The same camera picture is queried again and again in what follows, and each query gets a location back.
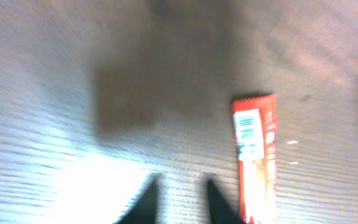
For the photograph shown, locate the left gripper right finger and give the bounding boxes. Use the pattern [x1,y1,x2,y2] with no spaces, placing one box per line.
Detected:
[206,179,243,224]

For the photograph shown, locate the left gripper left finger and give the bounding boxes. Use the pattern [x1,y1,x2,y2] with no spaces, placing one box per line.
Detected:
[116,176,159,224]

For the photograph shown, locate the red sachet packet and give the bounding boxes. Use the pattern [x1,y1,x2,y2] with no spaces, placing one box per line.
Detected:
[232,94,278,224]

